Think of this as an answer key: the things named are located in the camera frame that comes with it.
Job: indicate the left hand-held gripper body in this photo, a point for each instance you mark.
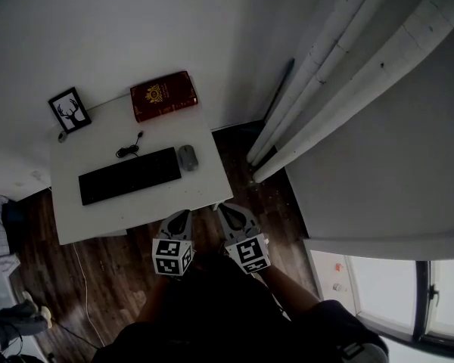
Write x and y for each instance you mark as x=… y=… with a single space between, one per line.
x=173 y=257

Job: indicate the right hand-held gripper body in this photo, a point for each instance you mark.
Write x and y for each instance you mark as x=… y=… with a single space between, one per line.
x=249 y=253

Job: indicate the black keyboard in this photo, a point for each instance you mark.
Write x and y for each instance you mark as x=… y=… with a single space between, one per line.
x=130 y=175

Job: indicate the grey computer mouse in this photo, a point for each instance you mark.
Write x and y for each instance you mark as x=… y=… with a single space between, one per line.
x=188 y=157

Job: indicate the person's right forearm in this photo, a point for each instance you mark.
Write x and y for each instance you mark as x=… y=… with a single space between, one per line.
x=291 y=287

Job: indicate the person's left forearm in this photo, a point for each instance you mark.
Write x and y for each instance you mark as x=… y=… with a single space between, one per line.
x=151 y=301

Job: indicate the person's black shirt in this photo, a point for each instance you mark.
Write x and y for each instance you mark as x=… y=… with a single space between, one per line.
x=227 y=316

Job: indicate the small orange object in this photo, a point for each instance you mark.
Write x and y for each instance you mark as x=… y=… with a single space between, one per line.
x=339 y=267

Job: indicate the pale slipper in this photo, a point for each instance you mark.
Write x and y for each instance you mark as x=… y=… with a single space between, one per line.
x=41 y=310

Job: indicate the red hardcover book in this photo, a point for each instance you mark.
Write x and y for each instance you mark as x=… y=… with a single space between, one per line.
x=162 y=96

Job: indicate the small round grey gadget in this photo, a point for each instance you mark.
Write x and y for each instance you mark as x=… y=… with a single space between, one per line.
x=62 y=137

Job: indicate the white curtain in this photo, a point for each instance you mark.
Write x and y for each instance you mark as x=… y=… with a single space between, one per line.
x=344 y=70

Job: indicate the window with dark frame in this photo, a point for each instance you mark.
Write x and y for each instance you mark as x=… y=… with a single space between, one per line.
x=401 y=297

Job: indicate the black deer picture frame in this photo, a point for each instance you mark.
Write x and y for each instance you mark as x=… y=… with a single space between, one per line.
x=69 y=110

